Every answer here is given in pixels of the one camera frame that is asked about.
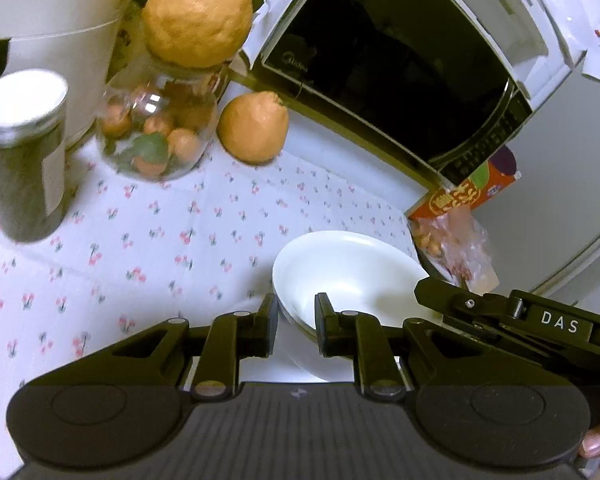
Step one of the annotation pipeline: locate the plastic bag of fruit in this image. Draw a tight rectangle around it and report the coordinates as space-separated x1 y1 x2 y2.
410 206 500 295

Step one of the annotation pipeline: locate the large cream bowl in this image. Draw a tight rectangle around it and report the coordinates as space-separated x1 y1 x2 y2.
272 231 441 382

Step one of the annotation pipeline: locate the glass jar with tangerines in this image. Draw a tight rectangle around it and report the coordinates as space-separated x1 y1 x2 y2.
96 53 227 181

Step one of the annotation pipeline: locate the orange citrus on cloth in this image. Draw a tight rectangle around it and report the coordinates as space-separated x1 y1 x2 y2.
216 91 289 165

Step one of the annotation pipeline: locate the black Midea microwave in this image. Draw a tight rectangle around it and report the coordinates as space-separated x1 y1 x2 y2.
250 0 577 186

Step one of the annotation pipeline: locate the dark canister with label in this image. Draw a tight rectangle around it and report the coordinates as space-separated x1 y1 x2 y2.
0 68 69 243

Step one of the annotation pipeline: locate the white rice cooker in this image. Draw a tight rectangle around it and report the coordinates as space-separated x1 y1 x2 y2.
0 0 123 148

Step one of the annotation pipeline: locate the red orange gift box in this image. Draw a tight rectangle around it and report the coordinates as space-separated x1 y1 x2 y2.
407 146 521 220

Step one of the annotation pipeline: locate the large citrus on jar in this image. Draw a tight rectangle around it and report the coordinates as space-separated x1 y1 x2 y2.
142 0 253 68

